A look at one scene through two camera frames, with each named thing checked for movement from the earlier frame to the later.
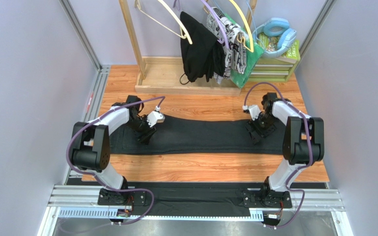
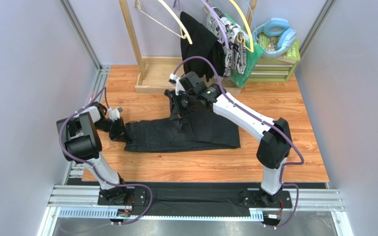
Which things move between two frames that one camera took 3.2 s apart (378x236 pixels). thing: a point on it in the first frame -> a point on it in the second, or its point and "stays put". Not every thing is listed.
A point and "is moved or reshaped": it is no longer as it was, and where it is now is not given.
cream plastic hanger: [185, 32] stays put
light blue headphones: [275, 27] stays put
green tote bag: [253, 51] stays put
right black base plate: [260, 199] stays put
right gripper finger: [254, 133] -> [174, 100]
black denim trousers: [220, 136] is moved or reshaped
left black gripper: [145, 137] -> [121, 134]
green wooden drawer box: [272, 70] stays put
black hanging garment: [205, 57] stays put
